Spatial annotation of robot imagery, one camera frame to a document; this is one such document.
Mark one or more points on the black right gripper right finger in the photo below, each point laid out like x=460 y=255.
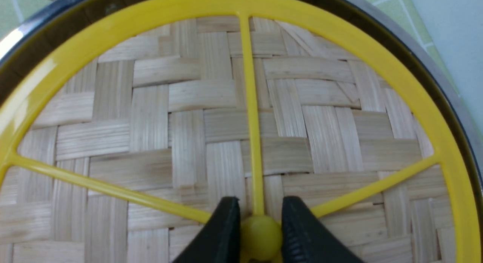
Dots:
x=306 y=240

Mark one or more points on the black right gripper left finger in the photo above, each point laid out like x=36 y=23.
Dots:
x=219 y=239

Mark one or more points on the yellow-rimmed woven bamboo lid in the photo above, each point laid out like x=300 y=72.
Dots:
x=118 y=146

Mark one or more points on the stainless steel two-handled pot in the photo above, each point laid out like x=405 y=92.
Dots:
x=41 y=34

